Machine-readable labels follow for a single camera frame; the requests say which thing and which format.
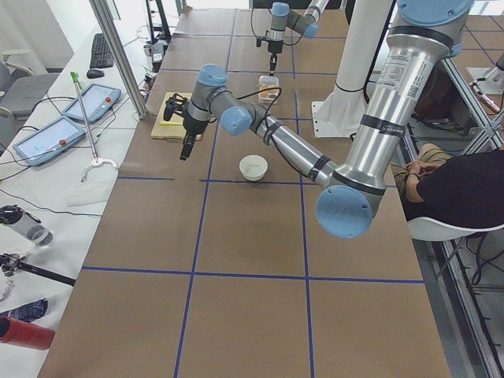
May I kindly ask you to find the clear water bottle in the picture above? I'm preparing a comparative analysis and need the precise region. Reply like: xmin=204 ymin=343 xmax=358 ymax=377
xmin=1 ymin=205 xmax=53 ymax=246

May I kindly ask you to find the white bowl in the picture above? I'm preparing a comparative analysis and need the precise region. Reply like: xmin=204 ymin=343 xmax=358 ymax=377
xmin=239 ymin=154 xmax=268 ymax=182

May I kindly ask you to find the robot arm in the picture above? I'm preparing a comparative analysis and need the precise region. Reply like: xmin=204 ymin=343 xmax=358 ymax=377
xmin=263 ymin=0 xmax=328 ymax=76
xmin=175 ymin=1 xmax=473 ymax=239

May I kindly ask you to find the seated person black shirt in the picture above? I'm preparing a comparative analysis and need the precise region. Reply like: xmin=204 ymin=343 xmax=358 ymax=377
xmin=391 ymin=143 xmax=503 ymax=229

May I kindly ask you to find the blue teach pendant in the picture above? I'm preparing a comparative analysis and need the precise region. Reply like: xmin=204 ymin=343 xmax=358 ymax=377
xmin=13 ymin=116 xmax=85 ymax=167
xmin=61 ymin=83 xmax=122 ymax=124

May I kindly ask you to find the clear plastic egg box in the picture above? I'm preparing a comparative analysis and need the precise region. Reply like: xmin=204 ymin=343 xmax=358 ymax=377
xmin=258 ymin=75 xmax=280 ymax=105

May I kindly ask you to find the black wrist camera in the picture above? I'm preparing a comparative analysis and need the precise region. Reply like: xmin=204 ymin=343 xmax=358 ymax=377
xmin=163 ymin=93 xmax=188 ymax=121

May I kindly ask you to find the yellow plastic knife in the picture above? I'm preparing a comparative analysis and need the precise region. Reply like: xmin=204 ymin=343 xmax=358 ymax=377
xmin=159 ymin=120 xmax=183 ymax=126

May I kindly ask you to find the white chair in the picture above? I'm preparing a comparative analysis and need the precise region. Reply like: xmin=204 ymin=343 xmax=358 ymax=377
xmin=406 ymin=215 xmax=504 ymax=280

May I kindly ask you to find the black keyboard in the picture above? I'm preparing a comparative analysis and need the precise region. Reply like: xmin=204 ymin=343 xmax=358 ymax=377
xmin=90 ymin=33 xmax=114 ymax=69

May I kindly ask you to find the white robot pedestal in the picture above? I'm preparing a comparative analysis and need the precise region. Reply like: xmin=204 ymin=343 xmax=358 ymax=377
xmin=312 ymin=0 xmax=395 ymax=138

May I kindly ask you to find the black computer mouse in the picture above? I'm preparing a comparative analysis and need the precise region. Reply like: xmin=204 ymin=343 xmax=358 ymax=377
xmin=86 ymin=69 xmax=105 ymax=79

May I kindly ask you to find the long grabber stick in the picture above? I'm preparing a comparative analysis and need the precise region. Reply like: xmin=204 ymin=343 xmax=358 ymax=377
xmin=70 ymin=72 xmax=118 ymax=183

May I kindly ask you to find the wooden cutting board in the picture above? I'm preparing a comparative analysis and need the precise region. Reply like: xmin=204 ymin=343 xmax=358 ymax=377
xmin=150 ymin=92 xmax=186 ymax=143

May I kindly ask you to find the red bottle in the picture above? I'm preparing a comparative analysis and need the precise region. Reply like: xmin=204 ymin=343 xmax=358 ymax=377
xmin=1 ymin=317 xmax=55 ymax=350

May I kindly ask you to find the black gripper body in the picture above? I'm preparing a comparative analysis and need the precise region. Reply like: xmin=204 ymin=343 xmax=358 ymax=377
xmin=183 ymin=115 xmax=209 ymax=135
xmin=268 ymin=39 xmax=282 ymax=54

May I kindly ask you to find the aluminium frame post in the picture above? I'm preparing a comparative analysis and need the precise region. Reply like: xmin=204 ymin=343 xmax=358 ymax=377
xmin=89 ymin=0 xmax=148 ymax=120

